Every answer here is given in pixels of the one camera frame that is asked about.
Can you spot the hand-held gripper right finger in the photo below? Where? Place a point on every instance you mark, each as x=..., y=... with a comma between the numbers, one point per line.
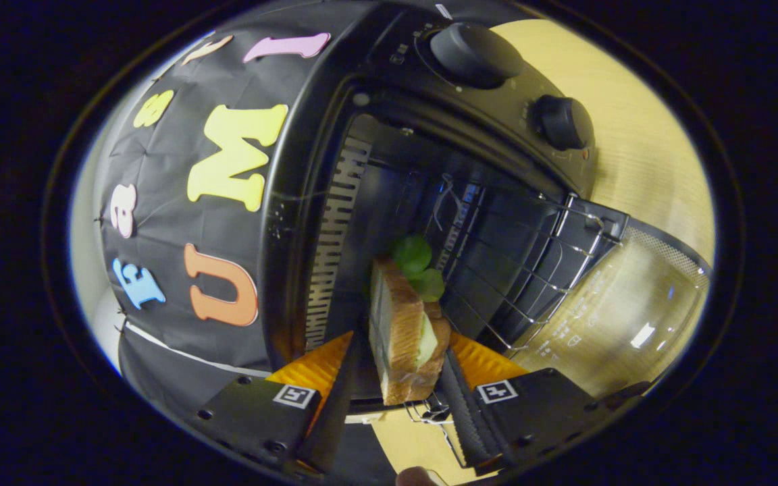
x=460, y=412

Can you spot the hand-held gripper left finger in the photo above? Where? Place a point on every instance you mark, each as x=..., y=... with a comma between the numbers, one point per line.
x=335, y=418

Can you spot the toasted sandwich with lettuce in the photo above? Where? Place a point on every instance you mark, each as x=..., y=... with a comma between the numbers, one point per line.
x=399, y=331

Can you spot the black toaster oven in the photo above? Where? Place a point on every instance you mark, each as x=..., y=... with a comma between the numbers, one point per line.
x=389, y=202

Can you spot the black backdrop cloth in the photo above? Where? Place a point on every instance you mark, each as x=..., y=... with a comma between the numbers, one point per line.
x=159, y=202

